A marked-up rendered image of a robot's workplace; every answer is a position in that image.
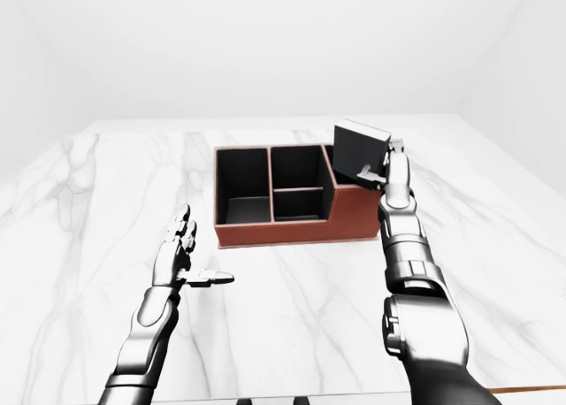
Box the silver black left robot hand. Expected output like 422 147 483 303
151 203 235 289

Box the black book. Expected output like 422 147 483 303
331 118 393 191

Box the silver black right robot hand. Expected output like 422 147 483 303
356 137 416 210

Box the red-brown desk caddy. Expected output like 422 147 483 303
213 142 382 249

